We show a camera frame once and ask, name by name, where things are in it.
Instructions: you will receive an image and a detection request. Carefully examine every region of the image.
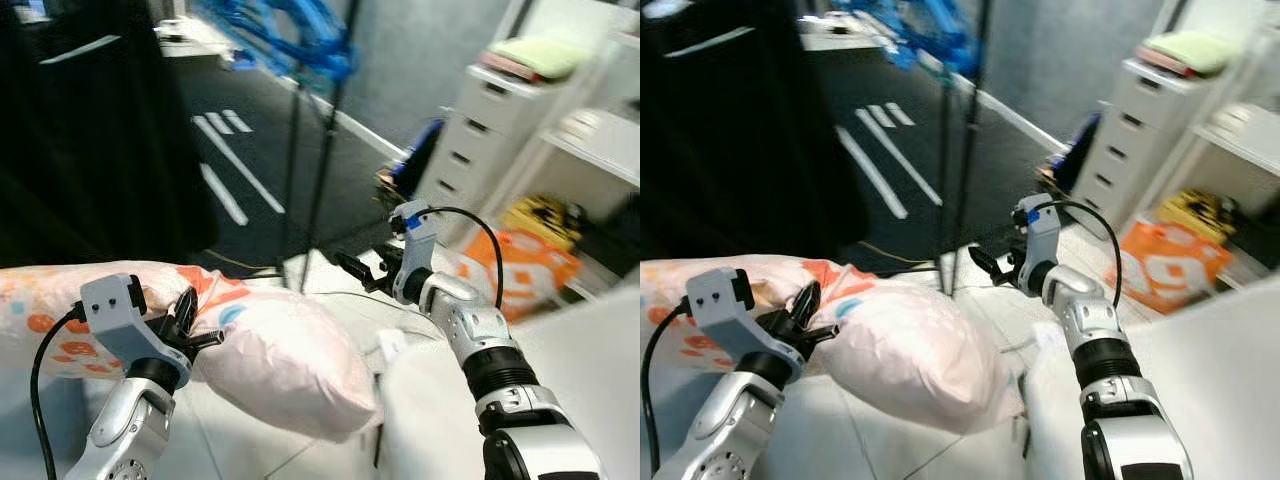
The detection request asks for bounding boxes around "orange and white bag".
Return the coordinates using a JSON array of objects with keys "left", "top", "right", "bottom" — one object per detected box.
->
[
  {"left": 453, "top": 227, "right": 583, "bottom": 323},
  {"left": 1103, "top": 219, "right": 1235, "bottom": 317}
]

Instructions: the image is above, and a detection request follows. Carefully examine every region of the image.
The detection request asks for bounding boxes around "white drawer cabinet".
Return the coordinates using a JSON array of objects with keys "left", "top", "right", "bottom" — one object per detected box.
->
[
  {"left": 413, "top": 63, "right": 563, "bottom": 243},
  {"left": 1068, "top": 56, "right": 1203, "bottom": 233}
]

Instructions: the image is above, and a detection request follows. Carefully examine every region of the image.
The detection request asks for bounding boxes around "black hanging garment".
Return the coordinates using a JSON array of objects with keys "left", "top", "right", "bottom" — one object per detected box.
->
[
  {"left": 640, "top": 0, "right": 871, "bottom": 265},
  {"left": 0, "top": 0, "right": 219, "bottom": 268}
]

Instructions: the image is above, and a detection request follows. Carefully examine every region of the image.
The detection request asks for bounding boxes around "light green folded cloth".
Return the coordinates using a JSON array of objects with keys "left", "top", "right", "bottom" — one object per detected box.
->
[
  {"left": 1143, "top": 29, "right": 1243, "bottom": 78},
  {"left": 488, "top": 36, "right": 593, "bottom": 83}
]

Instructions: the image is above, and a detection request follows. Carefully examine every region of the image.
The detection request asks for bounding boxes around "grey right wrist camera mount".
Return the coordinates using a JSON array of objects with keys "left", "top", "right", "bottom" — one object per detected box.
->
[
  {"left": 1012, "top": 192, "right": 1064, "bottom": 297},
  {"left": 389, "top": 199, "right": 442, "bottom": 307}
]

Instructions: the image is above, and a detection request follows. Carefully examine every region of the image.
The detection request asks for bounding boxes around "pink pillow with orange patches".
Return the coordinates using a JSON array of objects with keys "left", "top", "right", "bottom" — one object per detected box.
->
[
  {"left": 0, "top": 261, "right": 384, "bottom": 444},
  {"left": 640, "top": 254, "right": 1027, "bottom": 435}
]

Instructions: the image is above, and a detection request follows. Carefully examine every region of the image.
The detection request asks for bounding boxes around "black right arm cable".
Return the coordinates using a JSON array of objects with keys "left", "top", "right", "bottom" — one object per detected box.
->
[
  {"left": 1033, "top": 198, "right": 1124, "bottom": 310},
  {"left": 413, "top": 204, "right": 505, "bottom": 310}
]

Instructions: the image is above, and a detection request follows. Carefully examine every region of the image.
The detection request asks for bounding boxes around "yellow and black item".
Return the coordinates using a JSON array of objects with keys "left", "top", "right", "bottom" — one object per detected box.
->
[
  {"left": 499, "top": 194, "right": 588, "bottom": 253},
  {"left": 1153, "top": 188, "right": 1243, "bottom": 243}
]

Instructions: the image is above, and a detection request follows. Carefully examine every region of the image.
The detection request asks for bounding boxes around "white shelf unit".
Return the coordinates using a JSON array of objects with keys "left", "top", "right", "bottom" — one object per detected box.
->
[
  {"left": 515, "top": 0, "right": 641, "bottom": 193},
  {"left": 1165, "top": 0, "right": 1280, "bottom": 191}
]

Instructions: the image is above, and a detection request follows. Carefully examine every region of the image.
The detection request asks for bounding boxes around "black metal clothes rack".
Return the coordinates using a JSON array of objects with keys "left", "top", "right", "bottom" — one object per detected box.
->
[
  {"left": 283, "top": 0, "right": 363, "bottom": 293},
  {"left": 934, "top": 0, "right": 998, "bottom": 298}
]

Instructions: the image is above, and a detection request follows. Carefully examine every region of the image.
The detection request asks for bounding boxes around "blue and black bundle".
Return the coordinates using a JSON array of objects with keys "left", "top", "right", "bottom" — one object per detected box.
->
[
  {"left": 393, "top": 117, "right": 447, "bottom": 198},
  {"left": 1048, "top": 109, "right": 1103, "bottom": 193}
]

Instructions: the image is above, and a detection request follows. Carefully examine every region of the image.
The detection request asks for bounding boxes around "blue plastic hangers bunch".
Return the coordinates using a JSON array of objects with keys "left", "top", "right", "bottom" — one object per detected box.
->
[
  {"left": 193, "top": 0, "right": 358, "bottom": 89},
  {"left": 833, "top": 0, "right": 988, "bottom": 79}
]

